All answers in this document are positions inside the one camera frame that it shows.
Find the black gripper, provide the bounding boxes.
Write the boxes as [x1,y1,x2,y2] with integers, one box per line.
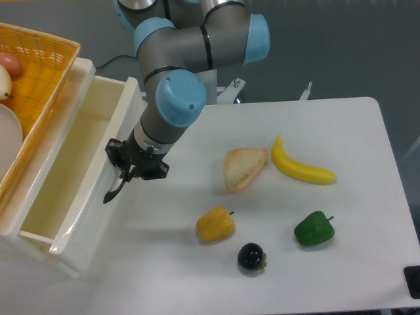
[105,137,169,180]

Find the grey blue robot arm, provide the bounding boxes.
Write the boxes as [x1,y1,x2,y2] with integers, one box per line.
[106,1,270,182]

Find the white drawer cabinet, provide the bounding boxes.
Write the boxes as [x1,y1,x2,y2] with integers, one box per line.
[1,58,95,262]

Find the yellow bell pepper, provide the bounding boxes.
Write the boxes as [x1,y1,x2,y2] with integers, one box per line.
[196,206,236,243]

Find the toast bread slice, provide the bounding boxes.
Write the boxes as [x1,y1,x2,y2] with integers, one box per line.
[224,148,268,192]

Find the white plate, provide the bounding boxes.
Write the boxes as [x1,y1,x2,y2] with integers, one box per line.
[0,104,23,179]

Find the yellow woven basket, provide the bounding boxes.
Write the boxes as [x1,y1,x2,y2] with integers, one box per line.
[1,23,81,195]

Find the yellow banana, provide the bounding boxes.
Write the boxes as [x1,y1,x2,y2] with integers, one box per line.
[271,136,337,185]

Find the dark purple eggplant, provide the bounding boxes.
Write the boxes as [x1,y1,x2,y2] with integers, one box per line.
[237,243,266,271]

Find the red apple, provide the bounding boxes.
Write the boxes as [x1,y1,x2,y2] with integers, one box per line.
[0,52,24,78]

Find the pale yellow pear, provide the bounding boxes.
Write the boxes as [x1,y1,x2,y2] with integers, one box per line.
[0,66,13,100]

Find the green bell pepper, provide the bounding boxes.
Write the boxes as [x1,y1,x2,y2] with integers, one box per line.
[293,211,335,246]

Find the black device at edge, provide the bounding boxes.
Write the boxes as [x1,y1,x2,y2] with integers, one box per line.
[403,266,420,299]

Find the black cable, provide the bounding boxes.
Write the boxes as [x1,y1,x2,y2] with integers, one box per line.
[96,54,138,69]

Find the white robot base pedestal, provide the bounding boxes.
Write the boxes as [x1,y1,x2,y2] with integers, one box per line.
[197,70,217,105]

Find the white metal bracket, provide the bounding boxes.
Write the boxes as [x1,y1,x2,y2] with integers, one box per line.
[140,77,312,106]

